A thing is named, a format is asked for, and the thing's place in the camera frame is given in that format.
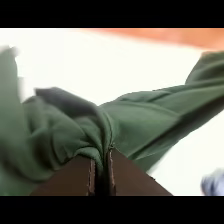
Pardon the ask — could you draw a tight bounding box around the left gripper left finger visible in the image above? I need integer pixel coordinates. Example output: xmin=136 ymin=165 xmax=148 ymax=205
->
xmin=29 ymin=155 xmax=97 ymax=197

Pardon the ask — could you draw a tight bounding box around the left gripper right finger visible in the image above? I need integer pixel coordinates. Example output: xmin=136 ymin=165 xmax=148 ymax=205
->
xmin=106 ymin=147 xmax=173 ymax=197

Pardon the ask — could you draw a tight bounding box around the green shirt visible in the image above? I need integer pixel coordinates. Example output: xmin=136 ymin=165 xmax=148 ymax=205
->
xmin=0 ymin=46 xmax=224 ymax=197

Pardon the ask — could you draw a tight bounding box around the blue garment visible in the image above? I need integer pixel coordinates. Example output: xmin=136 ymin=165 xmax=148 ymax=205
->
xmin=200 ymin=168 xmax=224 ymax=197

